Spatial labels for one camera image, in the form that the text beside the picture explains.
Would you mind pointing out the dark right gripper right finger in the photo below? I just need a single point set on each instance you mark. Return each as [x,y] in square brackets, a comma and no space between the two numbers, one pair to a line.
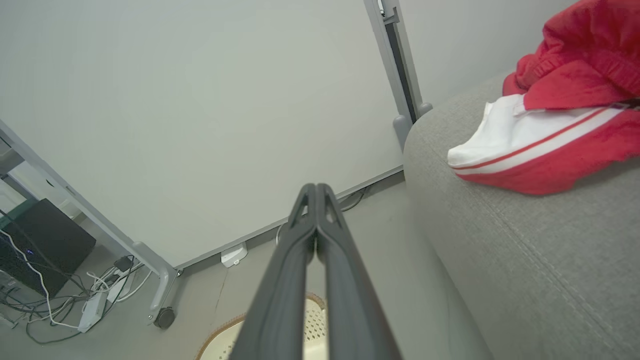
[345,285]

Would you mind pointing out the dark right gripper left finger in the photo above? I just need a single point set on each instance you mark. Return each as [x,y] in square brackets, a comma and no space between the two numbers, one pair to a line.
[285,280]

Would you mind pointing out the red white striped garment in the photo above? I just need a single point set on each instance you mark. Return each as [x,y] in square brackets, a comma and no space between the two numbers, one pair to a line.
[575,75]

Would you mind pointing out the cream laundry basket brown rim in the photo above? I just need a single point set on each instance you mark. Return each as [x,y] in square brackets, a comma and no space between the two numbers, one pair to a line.
[222,346]

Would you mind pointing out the small white power strip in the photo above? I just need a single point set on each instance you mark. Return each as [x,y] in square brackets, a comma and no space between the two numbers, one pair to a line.
[233,254]

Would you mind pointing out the black caster wheel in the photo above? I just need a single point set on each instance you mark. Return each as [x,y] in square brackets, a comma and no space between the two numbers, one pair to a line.
[165,318]

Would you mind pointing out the black power adapter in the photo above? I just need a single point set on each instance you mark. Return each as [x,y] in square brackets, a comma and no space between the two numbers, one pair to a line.
[123,262]

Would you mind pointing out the grey fabric sofa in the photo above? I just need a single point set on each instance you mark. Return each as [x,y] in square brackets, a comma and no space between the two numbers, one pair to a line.
[525,275]

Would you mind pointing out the long white power strip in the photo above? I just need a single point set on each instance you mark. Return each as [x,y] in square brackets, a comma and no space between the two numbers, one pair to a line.
[92,311]

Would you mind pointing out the black computer case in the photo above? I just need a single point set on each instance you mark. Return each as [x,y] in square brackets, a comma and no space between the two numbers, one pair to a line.
[45,240]

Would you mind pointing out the grey metal table leg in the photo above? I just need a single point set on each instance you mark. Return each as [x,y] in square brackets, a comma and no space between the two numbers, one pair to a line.
[7,159]

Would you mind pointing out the white partition panel grey frame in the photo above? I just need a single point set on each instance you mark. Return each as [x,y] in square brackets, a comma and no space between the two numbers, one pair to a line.
[475,40]
[200,110]

